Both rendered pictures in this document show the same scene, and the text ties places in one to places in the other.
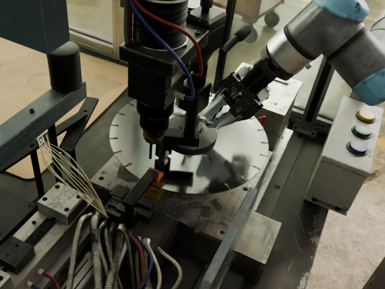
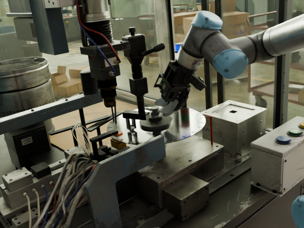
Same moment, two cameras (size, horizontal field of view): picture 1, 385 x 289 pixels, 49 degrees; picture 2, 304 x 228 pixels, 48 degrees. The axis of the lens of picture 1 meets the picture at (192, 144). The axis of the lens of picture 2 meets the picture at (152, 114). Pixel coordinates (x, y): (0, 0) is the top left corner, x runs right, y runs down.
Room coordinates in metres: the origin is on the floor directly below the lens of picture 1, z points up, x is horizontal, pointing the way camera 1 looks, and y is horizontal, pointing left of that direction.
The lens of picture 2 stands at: (-0.23, -0.55, 1.38)
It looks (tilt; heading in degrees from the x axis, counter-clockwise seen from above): 21 degrees down; 32
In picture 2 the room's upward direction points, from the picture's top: 6 degrees counter-clockwise
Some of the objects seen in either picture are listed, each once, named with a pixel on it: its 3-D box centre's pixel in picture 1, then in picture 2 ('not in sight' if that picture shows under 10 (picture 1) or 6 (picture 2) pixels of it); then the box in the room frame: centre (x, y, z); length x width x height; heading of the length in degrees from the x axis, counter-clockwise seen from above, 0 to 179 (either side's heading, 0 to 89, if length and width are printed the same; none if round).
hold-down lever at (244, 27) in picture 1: (226, 35); (149, 49); (0.62, -0.03, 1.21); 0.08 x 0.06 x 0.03; 160
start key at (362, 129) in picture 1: (361, 132); (295, 133); (0.84, -0.41, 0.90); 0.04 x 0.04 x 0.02
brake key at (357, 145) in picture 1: (357, 148); (283, 140); (0.77, -0.38, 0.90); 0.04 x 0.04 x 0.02
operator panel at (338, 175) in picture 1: (345, 152); (289, 153); (0.84, -0.39, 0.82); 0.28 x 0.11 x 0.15; 160
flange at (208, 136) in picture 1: (190, 129); (155, 119); (0.68, 0.01, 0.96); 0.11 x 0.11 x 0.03
